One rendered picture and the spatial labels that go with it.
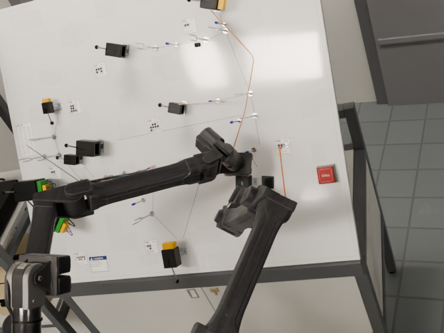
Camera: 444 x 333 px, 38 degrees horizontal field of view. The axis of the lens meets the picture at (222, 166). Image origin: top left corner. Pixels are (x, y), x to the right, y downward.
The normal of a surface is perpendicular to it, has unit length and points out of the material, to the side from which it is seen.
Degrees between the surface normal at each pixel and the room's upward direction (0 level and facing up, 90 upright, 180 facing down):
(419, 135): 0
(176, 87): 53
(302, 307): 90
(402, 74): 90
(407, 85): 90
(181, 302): 90
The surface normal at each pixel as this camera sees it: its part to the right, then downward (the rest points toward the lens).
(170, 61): -0.33, 0.13
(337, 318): -0.15, 0.69
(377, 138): -0.32, -0.71
